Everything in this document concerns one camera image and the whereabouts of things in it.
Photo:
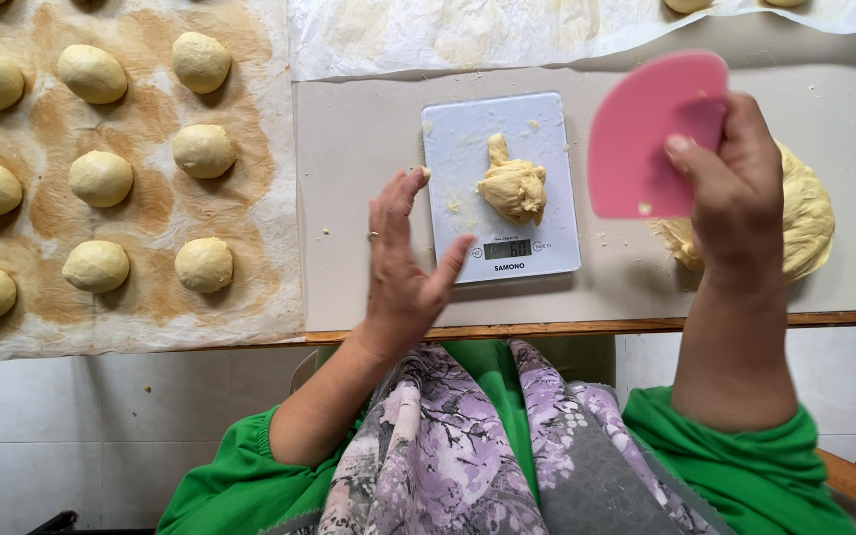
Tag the person's right hand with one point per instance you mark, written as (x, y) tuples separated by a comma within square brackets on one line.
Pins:
[(740, 200)]

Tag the person's left hand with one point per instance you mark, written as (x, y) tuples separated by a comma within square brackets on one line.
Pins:
[(398, 282)]

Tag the pink plastic dough scraper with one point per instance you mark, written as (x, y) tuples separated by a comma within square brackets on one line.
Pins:
[(628, 148)]

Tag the wooden-framed pastry board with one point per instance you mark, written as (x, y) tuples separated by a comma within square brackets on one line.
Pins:
[(354, 245)]

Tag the large dough mass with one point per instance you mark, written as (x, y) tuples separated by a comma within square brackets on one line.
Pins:
[(807, 215)]

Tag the white digital kitchen scale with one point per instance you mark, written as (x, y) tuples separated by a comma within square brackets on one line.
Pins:
[(458, 148)]

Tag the small torn dough piece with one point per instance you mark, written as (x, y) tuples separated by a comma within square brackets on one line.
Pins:
[(513, 189)]

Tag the purple floral apron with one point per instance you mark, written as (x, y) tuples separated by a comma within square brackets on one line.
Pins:
[(443, 453)]

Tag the shaped dough ball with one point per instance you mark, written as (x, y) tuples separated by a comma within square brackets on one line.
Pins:
[(785, 2), (688, 4)]

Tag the white parchment paper sheet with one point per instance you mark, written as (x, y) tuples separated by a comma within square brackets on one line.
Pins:
[(472, 37)]

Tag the browned parchment paper sheet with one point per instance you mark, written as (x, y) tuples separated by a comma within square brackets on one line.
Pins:
[(145, 193)]

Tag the green long-sleeved top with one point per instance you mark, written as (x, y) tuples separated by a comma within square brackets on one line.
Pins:
[(755, 475)]

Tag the rows of dough balls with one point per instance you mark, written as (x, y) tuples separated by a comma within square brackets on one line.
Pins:
[(92, 73)]

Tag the black object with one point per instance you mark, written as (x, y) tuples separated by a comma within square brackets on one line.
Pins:
[(64, 524)]

